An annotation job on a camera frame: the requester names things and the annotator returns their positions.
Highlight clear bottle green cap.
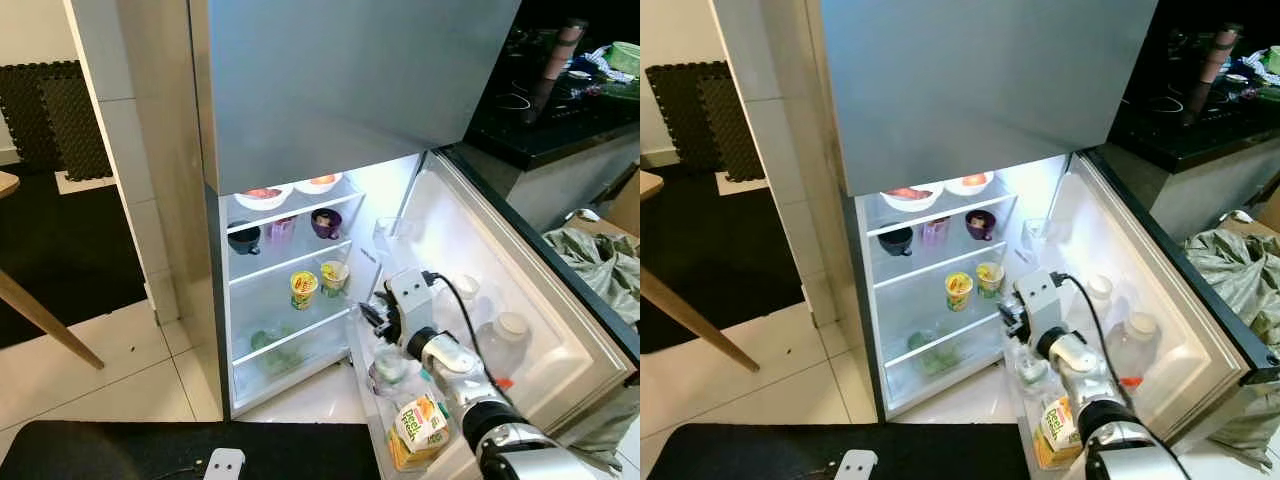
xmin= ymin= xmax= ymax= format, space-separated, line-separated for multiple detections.
xmin=370 ymin=345 xmax=413 ymax=401
xmin=1012 ymin=345 xmax=1053 ymax=393

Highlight clear glass fridge shelf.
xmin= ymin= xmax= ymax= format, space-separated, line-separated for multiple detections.
xmin=870 ymin=240 xmax=1011 ymax=291
xmin=228 ymin=190 xmax=367 ymax=236
xmin=230 ymin=300 xmax=356 ymax=369
xmin=228 ymin=238 xmax=359 ymax=288
xmin=868 ymin=192 xmax=1019 ymax=238
xmin=878 ymin=305 xmax=1009 ymax=371

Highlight white lit fridge body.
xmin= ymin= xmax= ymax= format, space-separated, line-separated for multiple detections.
xmin=848 ymin=150 xmax=1086 ymax=421
xmin=205 ymin=150 xmax=446 ymax=421

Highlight yellow noodle cup red logo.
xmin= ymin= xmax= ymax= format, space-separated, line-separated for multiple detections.
xmin=290 ymin=270 xmax=320 ymax=311
xmin=944 ymin=272 xmax=975 ymax=313

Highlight green leafy vegetables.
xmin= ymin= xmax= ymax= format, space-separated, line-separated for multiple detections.
xmin=905 ymin=328 xmax=966 ymax=376
xmin=248 ymin=325 xmax=306 ymax=373

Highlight clear bottle white cap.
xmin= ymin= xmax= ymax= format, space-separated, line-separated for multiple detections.
xmin=1085 ymin=275 xmax=1119 ymax=321
xmin=445 ymin=275 xmax=483 ymax=321

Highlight yellow juice pack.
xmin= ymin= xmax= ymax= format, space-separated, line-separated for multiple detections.
xmin=1032 ymin=397 xmax=1086 ymax=471
xmin=387 ymin=395 xmax=453 ymax=472

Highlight clear bottle cream cap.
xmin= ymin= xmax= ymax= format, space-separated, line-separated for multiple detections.
xmin=478 ymin=312 xmax=533 ymax=386
xmin=1108 ymin=312 xmax=1161 ymax=386

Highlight wide white bowl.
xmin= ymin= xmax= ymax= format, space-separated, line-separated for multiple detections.
xmin=880 ymin=185 xmax=944 ymax=213
xmin=233 ymin=183 xmax=295 ymax=212

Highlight grey green woven sack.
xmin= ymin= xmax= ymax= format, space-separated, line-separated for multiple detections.
xmin=543 ymin=225 xmax=641 ymax=471
xmin=1185 ymin=228 xmax=1280 ymax=466

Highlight grey steel freezer door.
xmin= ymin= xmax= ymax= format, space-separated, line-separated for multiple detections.
xmin=190 ymin=0 xmax=526 ymax=197
xmin=820 ymin=0 xmax=1161 ymax=197

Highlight black cooktop counter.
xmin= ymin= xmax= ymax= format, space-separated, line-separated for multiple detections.
xmin=465 ymin=0 xmax=641 ymax=169
xmin=1105 ymin=0 xmax=1280 ymax=173

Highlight dark carpet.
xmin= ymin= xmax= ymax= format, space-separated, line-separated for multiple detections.
xmin=0 ymin=160 xmax=151 ymax=351
xmin=640 ymin=165 xmax=806 ymax=356

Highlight wooden table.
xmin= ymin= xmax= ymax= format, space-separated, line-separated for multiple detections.
xmin=0 ymin=170 xmax=106 ymax=371
xmin=640 ymin=170 xmax=761 ymax=373

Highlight black foam floor tile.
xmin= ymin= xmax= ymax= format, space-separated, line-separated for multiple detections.
xmin=38 ymin=72 xmax=113 ymax=184
xmin=0 ymin=62 xmax=51 ymax=173
xmin=645 ymin=62 xmax=713 ymax=173
xmin=698 ymin=72 xmax=767 ymax=184

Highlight brown pink tumbler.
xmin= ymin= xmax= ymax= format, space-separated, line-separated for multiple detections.
xmin=545 ymin=18 xmax=589 ymax=86
xmin=1195 ymin=22 xmax=1244 ymax=86

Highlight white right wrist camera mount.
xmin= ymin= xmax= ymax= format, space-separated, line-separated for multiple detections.
xmin=1013 ymin=270 xmax=1063 ymax=331
xmin=385 ymin=268 xmax=434 ymax=333

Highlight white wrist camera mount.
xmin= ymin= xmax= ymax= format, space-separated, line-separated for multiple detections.
xmin=1013 ymin=270 xmax=1063 ymax=331
xmin=835 ymin=450 xmax=880 ymax=480
xmin=203 ymin=448 xmax=247 ymax=480
xmin=385 ymin=268 xmax=434 ymax=333

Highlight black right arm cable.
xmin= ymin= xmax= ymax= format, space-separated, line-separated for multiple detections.
xmin=1050 ymin=270 xmax=1196 ymax=480
xmin=422 ymin=270 xmax=561 ymax=446

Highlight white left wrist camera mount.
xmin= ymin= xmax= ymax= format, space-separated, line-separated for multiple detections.
xmin=835 ymin=450 xmax=880 ymax=480
xmin=203 ymin=448 xmax=247 ymax=480

